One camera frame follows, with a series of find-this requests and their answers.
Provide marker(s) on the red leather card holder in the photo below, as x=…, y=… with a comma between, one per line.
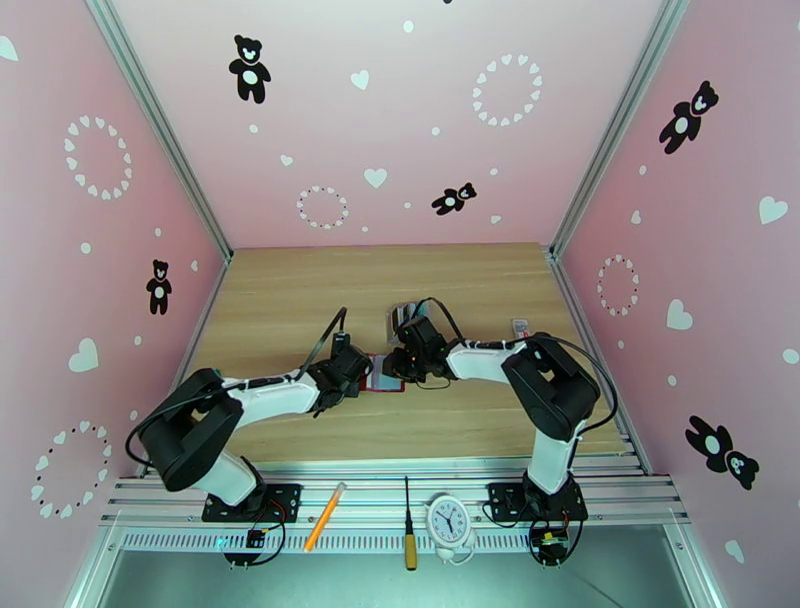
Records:
x=386, y=384

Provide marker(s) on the grey-teal VIP card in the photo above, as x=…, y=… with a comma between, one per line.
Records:
x=424, y=307

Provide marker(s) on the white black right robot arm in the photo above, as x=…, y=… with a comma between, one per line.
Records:
x=481, y=362

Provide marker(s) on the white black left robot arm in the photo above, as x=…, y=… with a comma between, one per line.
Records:
x=275, y=400

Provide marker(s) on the dark card with gold print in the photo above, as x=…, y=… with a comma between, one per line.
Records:
x=410, y=310

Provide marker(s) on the orange pen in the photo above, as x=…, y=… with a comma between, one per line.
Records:
x=324, y=517

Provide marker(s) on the white alarm clock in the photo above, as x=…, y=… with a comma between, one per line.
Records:
x=448, y=517

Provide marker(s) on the small black circuit board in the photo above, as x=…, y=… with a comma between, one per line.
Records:
x=254, y=539

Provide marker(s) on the circuit board yellow connector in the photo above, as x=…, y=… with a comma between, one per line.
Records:
x=550, y=544

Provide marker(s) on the aluminium front rail base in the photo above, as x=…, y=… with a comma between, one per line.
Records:
x=375, y=500

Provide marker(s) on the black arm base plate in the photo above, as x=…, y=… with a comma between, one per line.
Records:
x=506, y=503
x=284, y=500

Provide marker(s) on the aluminium side rail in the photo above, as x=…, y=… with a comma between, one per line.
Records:
x=578, y=312
x=209, y=306

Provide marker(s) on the aluminium frame post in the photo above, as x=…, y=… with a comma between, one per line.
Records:
x=164, y=128
x=615, y=125

